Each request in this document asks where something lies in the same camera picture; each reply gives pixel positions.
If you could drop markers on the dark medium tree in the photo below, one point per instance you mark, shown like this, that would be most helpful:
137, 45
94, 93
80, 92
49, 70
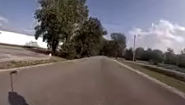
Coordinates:
116, 43

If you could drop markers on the grey-brown asphalt path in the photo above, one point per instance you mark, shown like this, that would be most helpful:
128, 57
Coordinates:
98, 86

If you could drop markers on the large leafy green tree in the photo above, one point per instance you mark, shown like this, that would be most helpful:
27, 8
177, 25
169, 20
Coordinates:
63, 21

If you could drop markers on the distant row of trees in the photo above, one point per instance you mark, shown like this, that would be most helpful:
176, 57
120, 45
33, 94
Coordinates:
167, 57

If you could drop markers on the pale paved lot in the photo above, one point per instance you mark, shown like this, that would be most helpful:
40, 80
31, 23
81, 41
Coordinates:
8, 54

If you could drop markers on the long white building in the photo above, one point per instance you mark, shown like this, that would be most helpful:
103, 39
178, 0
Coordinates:
6, 37

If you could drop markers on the small white post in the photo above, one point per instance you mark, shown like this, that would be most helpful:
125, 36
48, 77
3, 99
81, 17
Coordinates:
50, 54

